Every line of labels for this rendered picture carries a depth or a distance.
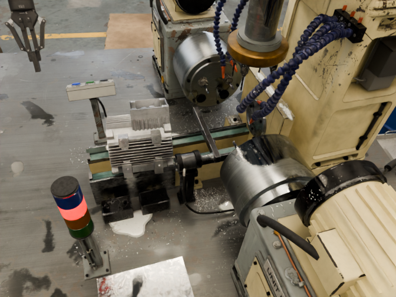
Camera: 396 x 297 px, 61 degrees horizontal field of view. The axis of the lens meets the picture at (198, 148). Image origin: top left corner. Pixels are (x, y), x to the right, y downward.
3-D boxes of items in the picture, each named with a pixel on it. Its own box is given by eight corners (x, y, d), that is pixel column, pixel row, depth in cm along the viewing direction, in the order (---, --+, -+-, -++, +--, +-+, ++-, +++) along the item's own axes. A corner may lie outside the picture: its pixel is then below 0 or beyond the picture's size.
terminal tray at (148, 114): (166, 117, 116) (164, 97, 113) (170, 128, 107) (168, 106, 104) (131, 121, 114) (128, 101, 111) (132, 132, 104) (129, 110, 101)
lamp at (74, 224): (89, 207, 87) (86, 197, 83) (91, 226, 83) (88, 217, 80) (65, 211, 85) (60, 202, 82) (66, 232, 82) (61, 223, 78)
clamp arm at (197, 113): (221, 162, 109) (198, 111, 126) (223, 155, 107) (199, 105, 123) (211, 164, 109) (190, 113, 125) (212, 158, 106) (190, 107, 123)
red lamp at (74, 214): (86, 197, 83) (82, 186, 80) (88, 217, 80) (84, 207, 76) (60, 202, 82) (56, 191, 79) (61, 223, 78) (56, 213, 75)
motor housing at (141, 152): (167, 152, 126) (164, 104, 118) (175, 175, 109) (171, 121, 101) (114, 158, 123) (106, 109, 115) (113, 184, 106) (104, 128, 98)
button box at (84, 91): (115, 91, 130) (112, 78, 128) (116, 95, 124) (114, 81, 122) (69, 98, 126) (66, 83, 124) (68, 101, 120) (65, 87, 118)
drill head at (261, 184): (272, 159, 123) (289, 108, 104) (333, 264, 97) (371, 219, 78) (207, 173, 117) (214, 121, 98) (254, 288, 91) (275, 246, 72)
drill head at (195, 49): (214, 60, 165) (218, 11, 146) (241, 108, 141) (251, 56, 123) (164, 67, 159) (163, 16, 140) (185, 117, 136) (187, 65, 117)
